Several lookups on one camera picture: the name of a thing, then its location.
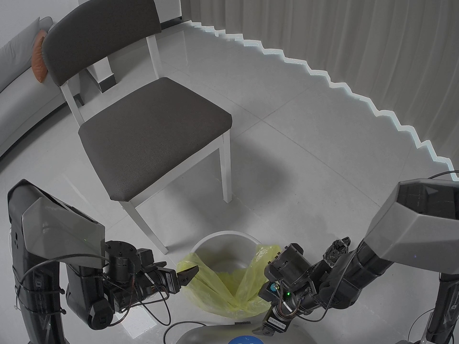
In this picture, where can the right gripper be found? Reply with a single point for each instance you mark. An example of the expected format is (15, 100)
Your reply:
(278, 323)

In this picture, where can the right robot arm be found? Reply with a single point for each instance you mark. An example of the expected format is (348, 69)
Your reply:
(412, 220)

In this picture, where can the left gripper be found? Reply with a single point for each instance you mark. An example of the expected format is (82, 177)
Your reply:
(170, 281)

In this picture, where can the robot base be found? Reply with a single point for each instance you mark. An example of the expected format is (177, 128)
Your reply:
(208, 335)

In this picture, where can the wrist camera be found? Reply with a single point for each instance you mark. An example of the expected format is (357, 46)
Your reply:
(269, 290)
(146, 256)

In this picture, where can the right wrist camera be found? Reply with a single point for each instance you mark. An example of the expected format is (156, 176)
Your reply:
(269, 290)

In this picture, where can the grey white chair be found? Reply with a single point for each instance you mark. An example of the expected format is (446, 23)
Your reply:
(150, 138)

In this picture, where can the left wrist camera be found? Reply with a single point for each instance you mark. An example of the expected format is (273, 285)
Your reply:
(146, 256)

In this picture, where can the white trash bin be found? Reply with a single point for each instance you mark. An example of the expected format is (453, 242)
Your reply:
(222, 253)

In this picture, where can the white curtain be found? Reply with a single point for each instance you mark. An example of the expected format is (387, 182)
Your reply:
(322, 13)

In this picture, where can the yellow plastic bag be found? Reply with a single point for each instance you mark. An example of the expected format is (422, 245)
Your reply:
(211, 292)

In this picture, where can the orange cushion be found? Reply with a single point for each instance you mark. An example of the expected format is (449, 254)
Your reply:
(38, 59)

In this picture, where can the grey sofa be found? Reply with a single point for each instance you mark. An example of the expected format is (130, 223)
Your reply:
(21, 95)

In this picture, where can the black plastic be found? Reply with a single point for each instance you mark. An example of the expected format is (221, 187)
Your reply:
(337, 249)

